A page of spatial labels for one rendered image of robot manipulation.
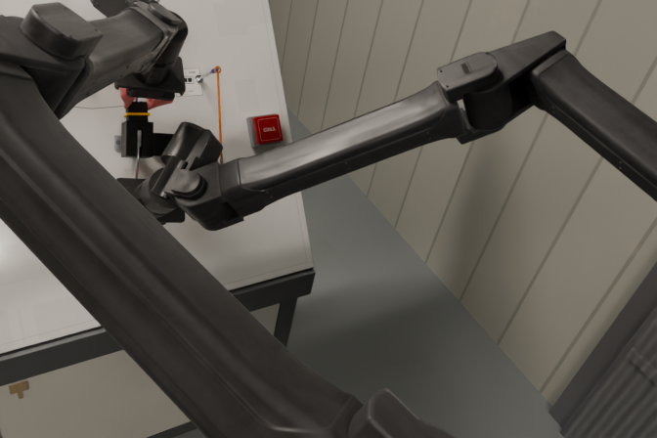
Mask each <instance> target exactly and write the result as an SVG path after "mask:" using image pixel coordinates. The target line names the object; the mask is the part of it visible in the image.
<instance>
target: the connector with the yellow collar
mask: <svg viewBox="0 0 657 438"><path fill-rule="evenodd" d="M127 112H146V113H148V104H147V102H136V101H135V102H132V104H131V105H130V106H129V107H128V108H127V109H126V113H127ZM126 120H132V121H147V122H149V121H148V116H147V115H128V116H127V117H126Z"/></svg>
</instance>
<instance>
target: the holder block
mask: <svg viewBox="0 0 657 438"><path fill-rule="evenodd" d="M138 129H142V142H141V147H140V158H150V157H153V122H147V121H132V120H126V121H124V122H122V123H121V157H133V158H137V139H138ZM124 143H125V145H124Z"/></svg>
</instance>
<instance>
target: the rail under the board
mask: <svg viewBox="0 0 657 438"><path fill-rule="evenodd" d="M315 274H316V272H315V271H314V269H313V268H310V269H306V270H303V271H299V272H295V273H292V274H288V275H284V276H281V277H277V278H274V279H271V280H267V281H264V282H260V283H256V284H253V285H247V286H243V287H239V288H236V289H232V290H229V292H230V293H231V294H232V295H233V296H234V297H235V298H236V299H237V300H238V301H239V302H240V303H241V304H242V305H243V306H244V307H245V308H246V309H247V310H248V311H249V312H252V311H255V310H258V309H262V308H265V307H268V306H272V305H275V304H279V303H282V302H285V301H289V300H291V299H294V298H298V297H301V296H304V295H308V294H310V293H311V290H312V286H313V282H314V279H315ZM121 350H123V349H122V347H121V346H120V345H119V344H118V343H117V342H116V341H115V340H114V339H113V338H112V337H111V336H110V335H109V334H108V333H107V331H106V330H105V329H104V328H103V327H102V326H100V327H97V328H90V329H87V330H84V331H81V332H77V333H73V334H70V335H66V336H62V337H59V338H55V339H52V340H48V341H44V342H41V343H37V344H34V345H30V346H26V347H24V348H20V349H16V350H13V351H9V352H6V353H2V354H0V386H3V385H6V384H10V383H13V382H16V381H20V380H23V379H27V378H30V377H33V376H37V375H40V374H42V373H46V372H51V371H55V370H58V369H61V368H65V367H68V366H71V365H75V364H78V363H81V362H85V361H88V360H92V359H95V358H98V357H102V356H105V355H107V354H111V353H114V352H117V351H121Z"/></svg>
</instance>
